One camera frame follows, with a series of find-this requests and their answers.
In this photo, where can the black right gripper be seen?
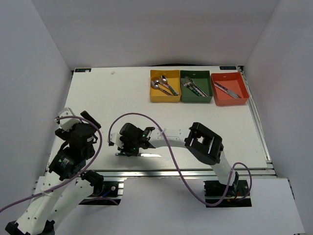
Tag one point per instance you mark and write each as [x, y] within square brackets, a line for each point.
[125, 150]

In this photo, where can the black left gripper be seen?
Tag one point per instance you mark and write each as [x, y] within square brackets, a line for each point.
[64, 134]

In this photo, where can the green handled knife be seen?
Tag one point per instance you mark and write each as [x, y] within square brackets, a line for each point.
[139, 155]

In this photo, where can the dark handled spoon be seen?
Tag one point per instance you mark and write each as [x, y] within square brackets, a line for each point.
[166, 92]

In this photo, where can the green handled spoon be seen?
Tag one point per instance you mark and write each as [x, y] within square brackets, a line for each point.
[164, 82]

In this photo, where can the pink handled fork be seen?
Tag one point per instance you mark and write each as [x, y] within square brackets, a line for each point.
[191, 82]

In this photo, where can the pink handled knife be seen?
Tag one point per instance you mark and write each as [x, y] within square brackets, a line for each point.
[219, 86]

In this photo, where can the dark handled knife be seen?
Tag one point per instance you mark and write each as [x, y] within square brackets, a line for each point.
[231, 93]

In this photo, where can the pink handled spoon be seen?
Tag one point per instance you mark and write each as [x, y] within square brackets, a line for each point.
[159, 82]

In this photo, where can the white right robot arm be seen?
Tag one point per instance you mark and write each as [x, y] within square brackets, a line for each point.
[204, 144]

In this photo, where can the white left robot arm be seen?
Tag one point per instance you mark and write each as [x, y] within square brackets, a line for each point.
[68, 181]

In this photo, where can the yellow plastic bin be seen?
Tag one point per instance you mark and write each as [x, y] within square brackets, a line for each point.
[173, 77]

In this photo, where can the green plastic bin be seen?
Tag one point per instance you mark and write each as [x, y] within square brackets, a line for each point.
[202, 79]

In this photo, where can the orange plastic bin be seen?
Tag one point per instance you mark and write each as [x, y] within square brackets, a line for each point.
[233, 81]

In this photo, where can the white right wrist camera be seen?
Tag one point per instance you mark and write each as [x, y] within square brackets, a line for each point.
[116, 138]

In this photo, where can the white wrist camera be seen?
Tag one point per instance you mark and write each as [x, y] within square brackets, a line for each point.
[65, 120]
[116, 138]

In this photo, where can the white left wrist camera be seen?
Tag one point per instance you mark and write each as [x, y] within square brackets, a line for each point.
[65, 120]

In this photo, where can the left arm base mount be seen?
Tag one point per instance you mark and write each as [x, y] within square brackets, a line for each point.
[103, 192]

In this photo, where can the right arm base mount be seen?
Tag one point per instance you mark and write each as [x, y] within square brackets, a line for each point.
[213, 191]

